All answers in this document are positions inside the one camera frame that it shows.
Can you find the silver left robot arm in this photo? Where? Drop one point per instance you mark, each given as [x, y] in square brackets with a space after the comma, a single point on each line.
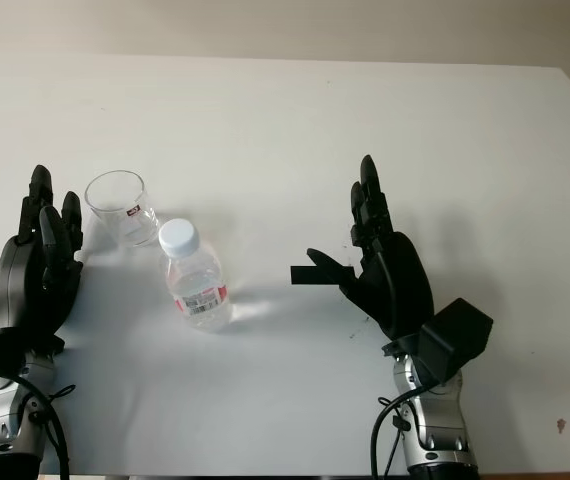
[0, 420]

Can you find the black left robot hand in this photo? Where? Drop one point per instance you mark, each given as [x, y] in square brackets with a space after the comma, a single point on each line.
[25, 280]

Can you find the clear glass cup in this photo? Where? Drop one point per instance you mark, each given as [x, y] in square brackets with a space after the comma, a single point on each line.
[125, 210]

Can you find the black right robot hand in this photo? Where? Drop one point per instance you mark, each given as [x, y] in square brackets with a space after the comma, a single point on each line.
[400, 280]

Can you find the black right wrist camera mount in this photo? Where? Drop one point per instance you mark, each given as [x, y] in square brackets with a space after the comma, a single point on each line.
[457, 335]

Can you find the clear plastic water bottle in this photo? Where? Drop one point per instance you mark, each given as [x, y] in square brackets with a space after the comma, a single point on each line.
[200, 285]

